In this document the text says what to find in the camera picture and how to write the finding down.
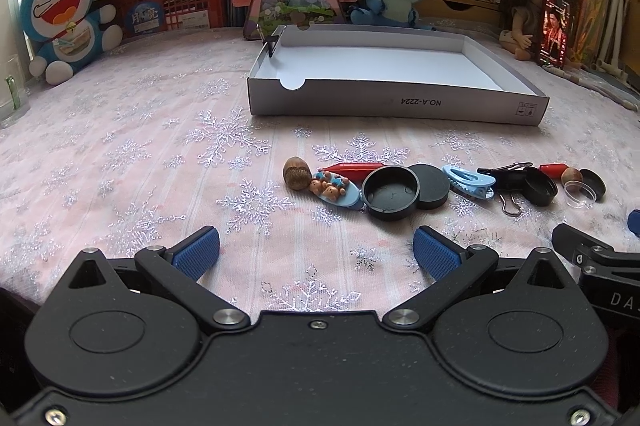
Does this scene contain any long red crayon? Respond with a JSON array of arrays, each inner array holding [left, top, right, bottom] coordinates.
[[320, 163, 384, 183]]

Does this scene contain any Doraemon plush toy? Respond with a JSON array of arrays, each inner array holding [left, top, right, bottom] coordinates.
[[21, 0, 122, 86]]

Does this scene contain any small black lid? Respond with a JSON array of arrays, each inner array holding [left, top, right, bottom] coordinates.
[[579, 168, 606, 201]]

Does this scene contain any smartphone with lit screen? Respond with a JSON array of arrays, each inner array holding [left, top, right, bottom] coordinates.
[[536, 0, 572, 68]]

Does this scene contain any black binder clip on box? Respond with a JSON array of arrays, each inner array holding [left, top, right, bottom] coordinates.
[[256, 25, 286, 57]]

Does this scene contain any brown walnut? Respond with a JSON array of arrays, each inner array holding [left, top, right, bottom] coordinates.
[[561, 167, 582, 185], [283, 156, 312, 191]]

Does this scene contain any light blue hair clip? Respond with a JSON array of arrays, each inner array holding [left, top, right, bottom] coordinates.
[[442, 165, 496, 201]]

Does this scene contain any large black round lid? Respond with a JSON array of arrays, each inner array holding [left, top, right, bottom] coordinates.
[[409, 164, 450, 210]]

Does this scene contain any black binder clip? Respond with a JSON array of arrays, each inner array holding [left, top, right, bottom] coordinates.
[[477, 163, 533, 217], [256, 25, 286, 57]]

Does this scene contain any white pipe rack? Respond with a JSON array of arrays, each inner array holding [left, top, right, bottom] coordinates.
[[597, 0, 639, 89]]

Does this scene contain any blue clip with bears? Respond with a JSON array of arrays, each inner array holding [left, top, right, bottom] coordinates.
[[308, 171, 363, 210]]

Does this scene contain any red plastic crate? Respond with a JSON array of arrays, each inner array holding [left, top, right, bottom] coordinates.
[[93, 0, 228, 39]]

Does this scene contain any wooden drawer organiser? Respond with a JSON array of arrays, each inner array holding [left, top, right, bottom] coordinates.
[[414, 0, 500, 27]]

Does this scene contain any short red crayon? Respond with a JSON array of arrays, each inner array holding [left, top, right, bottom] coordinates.
[[538, 163, 568, 180]]

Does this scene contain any white cardboard box tray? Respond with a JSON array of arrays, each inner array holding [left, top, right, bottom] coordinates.
[[247, 25, 549, 127]]

